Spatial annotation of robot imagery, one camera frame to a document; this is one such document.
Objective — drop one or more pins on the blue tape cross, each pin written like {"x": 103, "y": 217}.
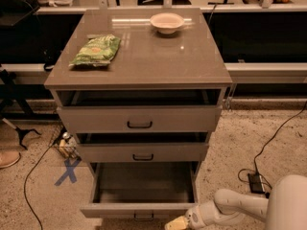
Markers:
{"x": 70, "y": 166}

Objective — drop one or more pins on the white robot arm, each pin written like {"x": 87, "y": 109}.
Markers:
{"x": 285, "y": 209}

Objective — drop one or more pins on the grey bottom drawer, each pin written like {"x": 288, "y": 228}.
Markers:
{"x": 142, "y": 191}

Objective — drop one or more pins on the grey drawer cabinet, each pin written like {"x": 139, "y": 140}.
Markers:
{"x": 146, "y": 59}

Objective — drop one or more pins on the black power adapter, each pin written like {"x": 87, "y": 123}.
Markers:
{"x": 255, "y": 183}

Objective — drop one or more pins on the tan shoe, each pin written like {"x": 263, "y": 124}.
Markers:
{"x": 8, "y": 158}

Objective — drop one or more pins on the grey drawer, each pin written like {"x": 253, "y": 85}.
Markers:
{"x": 142, "y": 191}
{"x": 142, "y": 147}
{"x": 118, "y": 111}

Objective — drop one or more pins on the grey middle drawer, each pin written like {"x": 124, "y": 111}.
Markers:
{"x": 142, "y": 147}

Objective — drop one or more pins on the white bowl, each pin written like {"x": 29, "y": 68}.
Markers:
{"x": 167, "y": 23}

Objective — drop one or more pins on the grey top drawer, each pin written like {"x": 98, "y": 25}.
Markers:
{"x": 118, "y": 111}

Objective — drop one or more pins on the wire basket with bottles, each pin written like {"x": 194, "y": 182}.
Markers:
{"x": 64, "y": 143}

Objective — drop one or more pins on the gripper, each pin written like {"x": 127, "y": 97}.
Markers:
{"x": 194, "y": 216}

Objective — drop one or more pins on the green chip bag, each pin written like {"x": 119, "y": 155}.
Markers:
{"x": 97, "y": 51}

